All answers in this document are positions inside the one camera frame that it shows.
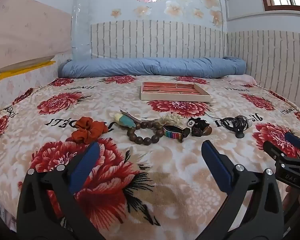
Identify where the pink pillow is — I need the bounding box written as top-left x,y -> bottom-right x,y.
224,74 -> 257,85

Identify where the rolled blue duvet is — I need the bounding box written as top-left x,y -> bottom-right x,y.
58,57 -> 247,78

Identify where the yellow tape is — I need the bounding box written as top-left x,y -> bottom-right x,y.
0,60 -> 56,81

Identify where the red-lined jewelry tray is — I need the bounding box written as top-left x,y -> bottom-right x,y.
140,81 -> 213,103

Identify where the cream and teal hair clip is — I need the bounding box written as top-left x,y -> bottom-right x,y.
114,109 -> 142,130

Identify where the wooden bead bracelet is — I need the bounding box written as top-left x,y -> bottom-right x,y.
127,120 -> 165,145

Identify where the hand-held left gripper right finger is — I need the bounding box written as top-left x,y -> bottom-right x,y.
201,140 -> 285,240

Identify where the person's right hand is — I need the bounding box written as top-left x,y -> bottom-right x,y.
282,184 -> 300,212

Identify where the orange scrunchie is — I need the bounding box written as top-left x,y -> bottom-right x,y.
71,117 -> 108,144

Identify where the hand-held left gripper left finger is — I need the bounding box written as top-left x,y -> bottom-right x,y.
16,141 -> 105,240

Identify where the rainbow hair claw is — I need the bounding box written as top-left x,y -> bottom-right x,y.
163,125 -> 190,143

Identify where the red floral blanket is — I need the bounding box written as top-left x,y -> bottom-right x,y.
0,75 -> 300,240

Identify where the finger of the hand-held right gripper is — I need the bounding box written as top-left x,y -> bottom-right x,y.
263,141 -> 290,166
284,131 -> 300,156

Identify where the pale wooden board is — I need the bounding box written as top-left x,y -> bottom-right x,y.
0,0 -> 73,77

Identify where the clear plastic sheet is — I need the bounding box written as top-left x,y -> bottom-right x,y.
71,0 -> 92,60

